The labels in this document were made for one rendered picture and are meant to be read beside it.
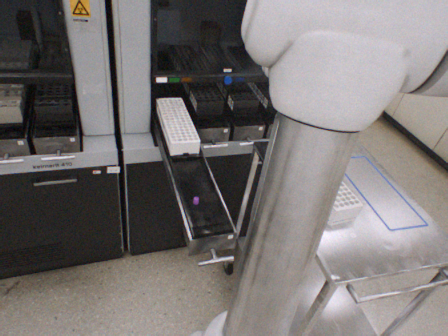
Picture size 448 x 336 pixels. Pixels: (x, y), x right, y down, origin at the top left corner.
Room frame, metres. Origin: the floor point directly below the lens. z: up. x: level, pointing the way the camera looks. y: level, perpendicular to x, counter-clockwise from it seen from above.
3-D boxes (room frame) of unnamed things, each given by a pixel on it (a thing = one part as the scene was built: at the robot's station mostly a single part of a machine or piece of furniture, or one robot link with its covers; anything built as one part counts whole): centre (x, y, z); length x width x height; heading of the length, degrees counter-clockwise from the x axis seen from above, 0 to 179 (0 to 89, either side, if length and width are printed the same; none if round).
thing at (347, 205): (0.87, -0.30, 0.85); 0.30 x 0.10 x 0.06; 28
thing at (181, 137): (1.06, 0.21, 0.83); 0.30 x 0.10 x 0.06; 25
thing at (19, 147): (1.13, 0.85, 0.78); 0.73 x 0.14 x 0.09; 25
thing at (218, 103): (1.21, 0.11, 0.85); 0.12 x 0.02 x 0.06; 115
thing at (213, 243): (0.90, 0.13, 0.78); 0.73 x 0.14 x 0.09; 25
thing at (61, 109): (0.98, 0.61, 0.85); 0.12 x 0.02 x 0.06; 115
